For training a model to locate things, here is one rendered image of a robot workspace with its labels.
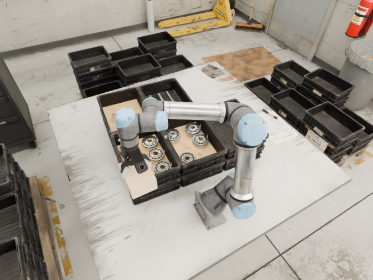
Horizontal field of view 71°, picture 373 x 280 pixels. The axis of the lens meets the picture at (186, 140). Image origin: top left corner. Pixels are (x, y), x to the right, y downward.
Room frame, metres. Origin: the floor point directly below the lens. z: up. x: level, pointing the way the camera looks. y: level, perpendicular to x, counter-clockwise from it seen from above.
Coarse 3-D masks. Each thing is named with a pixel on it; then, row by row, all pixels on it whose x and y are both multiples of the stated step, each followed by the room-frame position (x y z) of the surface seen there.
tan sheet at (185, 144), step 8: (176, 128) 1.25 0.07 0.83; (184, 128) 1.26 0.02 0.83; (184, 136) 1.19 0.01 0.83; (176, 144) 1.11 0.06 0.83; (184, 144) 1.11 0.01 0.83; (192, 144) 1.12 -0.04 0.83; (208, 144) 1.12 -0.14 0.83; (192, 152) 1.05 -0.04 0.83; (200, 152) 1.05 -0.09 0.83; (208, 152) 1.06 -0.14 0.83
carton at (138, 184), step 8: (128, 176) 0.66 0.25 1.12; (136, 176) 0.66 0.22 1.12; (144, 176) 0.66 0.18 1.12; (152, 176) 0.66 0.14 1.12; (128, 184) 0.61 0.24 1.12; (136, 184) 0.62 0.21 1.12; (144, 184) 0.62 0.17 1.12; (152, 184) 0.64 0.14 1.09; (136, 192) 0.60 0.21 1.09; (144, 192) 0.62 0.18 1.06
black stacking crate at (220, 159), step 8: (168, 120) 1.24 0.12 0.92; (176, 120) 1.26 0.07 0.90; (184, 120) 1.29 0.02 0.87; (192, 120) 1.32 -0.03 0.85; (200, 120) 1.28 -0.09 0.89; (168, 128) 1.24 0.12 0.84; (200, 128) 1.27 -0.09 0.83; (208, 128) 1.19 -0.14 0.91; (208, 136) 1.18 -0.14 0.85; (216, 144) 1.08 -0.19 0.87; (208, 160) 0.95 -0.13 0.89; (216, 160) 0.98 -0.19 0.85; (224, 160) 1.00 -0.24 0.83; (184, 168) 0.88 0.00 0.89; (192, 168) 0.90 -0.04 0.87; (200, 168) 0.92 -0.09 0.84; (184, 176) 0.87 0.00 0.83
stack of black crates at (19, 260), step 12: (12, 240) 0.55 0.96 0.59; (0, 252) 0.51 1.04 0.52; (12, 252) 0.52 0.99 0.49; (24, 252) 0.52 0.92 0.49; (0, 264) 0.45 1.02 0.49; (12, 264) 0.45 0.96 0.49; (24, 264) 0.44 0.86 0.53; (36, 264) 0.50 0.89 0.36; (0, 276) 0.39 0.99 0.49; (12, 276) 0.39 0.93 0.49; (24, 276) 0.38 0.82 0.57; (36, 276) 0.43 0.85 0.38
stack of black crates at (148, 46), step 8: (160, 32) 3.14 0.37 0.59; (144, 40) 3.02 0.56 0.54; (152, 40) 3.08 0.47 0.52; (160, 40) 3.14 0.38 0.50; (168, 40) 3.12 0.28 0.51; (176, 40) 2.96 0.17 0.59; (144, 48) 2.81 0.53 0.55; (152, 48) 2.77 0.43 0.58; (160, 48) 2.84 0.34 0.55; (168, 48) 2.89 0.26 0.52; (176, 48) 2.94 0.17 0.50; (160, 56) 2.83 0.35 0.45; (168, 56) 2.88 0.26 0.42
